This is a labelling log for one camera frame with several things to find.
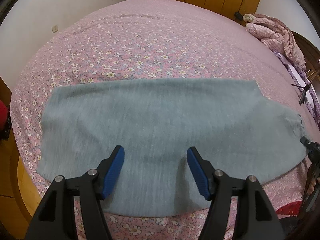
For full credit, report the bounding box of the purple ruffled pillow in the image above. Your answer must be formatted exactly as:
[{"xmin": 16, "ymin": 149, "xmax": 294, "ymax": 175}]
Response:
[{"xmin": 272, "ymin": 50, "xmax": 320, "ymax": 120}]

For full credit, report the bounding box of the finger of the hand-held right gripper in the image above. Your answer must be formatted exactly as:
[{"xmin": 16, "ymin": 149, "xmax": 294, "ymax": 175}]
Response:
[{"xmin": 300, "ymin": 137, "xmax": 320, "ymax": 155}]

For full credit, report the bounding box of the person's right hand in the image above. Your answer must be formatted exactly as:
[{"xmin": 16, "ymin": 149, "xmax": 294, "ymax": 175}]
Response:
[{"xmin": 306, "ymin": 177, "xmax": 320, "ymax": 195}]

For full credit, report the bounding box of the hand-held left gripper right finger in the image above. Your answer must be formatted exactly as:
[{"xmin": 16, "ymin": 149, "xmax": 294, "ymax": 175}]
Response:
[{"xmin": 187, "ymin": 146, "xmax": 285, "ymax": 240}]

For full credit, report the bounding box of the red patterned cloth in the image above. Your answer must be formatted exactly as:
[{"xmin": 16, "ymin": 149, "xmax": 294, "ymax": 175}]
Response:
[{"xmin": 275, "ymin": 200, "xmax": 304, "ymax": 217}]

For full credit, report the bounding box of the pink quilted comforter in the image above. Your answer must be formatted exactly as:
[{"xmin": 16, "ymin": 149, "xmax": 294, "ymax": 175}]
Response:
[{"xmin": 245, "ymin": 14, "xmax": 307, "ymax": 69}]

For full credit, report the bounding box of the red object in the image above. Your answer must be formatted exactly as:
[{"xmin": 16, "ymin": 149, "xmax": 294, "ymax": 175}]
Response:
[{"xmin": 0, "ymin": 100, "xmax": 11, "ymax": 130}]

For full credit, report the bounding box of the bed with pink floral sheet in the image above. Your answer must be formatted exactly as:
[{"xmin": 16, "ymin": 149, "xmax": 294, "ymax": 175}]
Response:
[{"xmin": 10, "ymin": 0, "xmax": 320, "ymax": 240}]

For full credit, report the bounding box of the black tripod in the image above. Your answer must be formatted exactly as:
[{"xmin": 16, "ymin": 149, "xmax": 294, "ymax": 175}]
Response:
[{"xmin": 291, "ymin": 70, "xmax": 320, "ymax": 105}]

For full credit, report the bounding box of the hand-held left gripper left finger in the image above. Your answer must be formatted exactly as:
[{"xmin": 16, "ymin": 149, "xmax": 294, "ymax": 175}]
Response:
[{"xmin": 25, "ymin": 145, "xmax": 125, "ymax": 240}]

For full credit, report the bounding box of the wooden bedside cabinet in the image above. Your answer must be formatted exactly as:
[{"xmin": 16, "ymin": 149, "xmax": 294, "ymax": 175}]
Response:
[{"xmin": 0, "ymin": 77, "xmax": 43, "ymax": 240}]

